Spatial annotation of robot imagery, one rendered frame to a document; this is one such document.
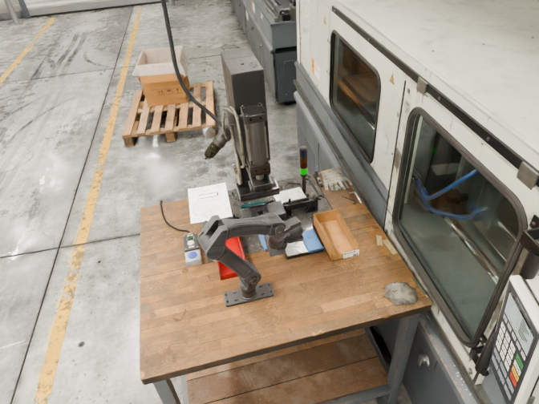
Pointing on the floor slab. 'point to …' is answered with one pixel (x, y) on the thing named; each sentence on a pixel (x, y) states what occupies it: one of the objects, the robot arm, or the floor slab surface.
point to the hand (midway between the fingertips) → (273, 248)
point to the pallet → (139, 110)
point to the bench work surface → (272, 318)
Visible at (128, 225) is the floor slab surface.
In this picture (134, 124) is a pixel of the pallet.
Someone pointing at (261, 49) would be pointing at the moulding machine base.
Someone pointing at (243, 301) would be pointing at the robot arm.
